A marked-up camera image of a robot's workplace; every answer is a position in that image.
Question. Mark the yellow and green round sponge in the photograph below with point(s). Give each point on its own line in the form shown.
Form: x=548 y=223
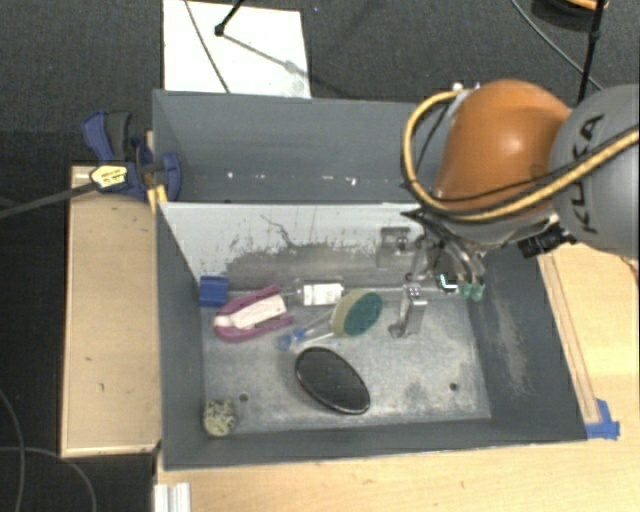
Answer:
x=360 y=312

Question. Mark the black oval case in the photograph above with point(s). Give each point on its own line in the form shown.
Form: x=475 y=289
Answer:
x=332 y=380

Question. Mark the purple and white stapler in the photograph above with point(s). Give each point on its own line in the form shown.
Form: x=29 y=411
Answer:
x=252 y=315

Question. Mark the black cylinder on white bracket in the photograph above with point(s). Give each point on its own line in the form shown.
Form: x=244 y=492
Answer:
x=542 y=241

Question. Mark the blue block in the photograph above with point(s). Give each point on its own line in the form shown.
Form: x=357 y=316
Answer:
x=214 y=291

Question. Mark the grey metal bin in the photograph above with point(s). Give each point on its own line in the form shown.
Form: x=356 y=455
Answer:
x=425 y=380

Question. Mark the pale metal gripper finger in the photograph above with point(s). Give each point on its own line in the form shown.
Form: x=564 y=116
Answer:
x=418 y=317
x=413 y=292

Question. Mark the clear toothbrush with blue ends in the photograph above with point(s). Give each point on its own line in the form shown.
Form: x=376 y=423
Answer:
x=300 y=334

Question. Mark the clear plastic bottle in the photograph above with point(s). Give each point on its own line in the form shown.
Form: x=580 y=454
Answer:
x=320 y=294

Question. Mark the speckled beige ball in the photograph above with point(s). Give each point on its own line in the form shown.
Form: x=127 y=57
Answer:
x=219 y=417

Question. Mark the pale wood board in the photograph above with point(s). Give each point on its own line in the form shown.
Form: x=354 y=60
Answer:
x=112 y=320

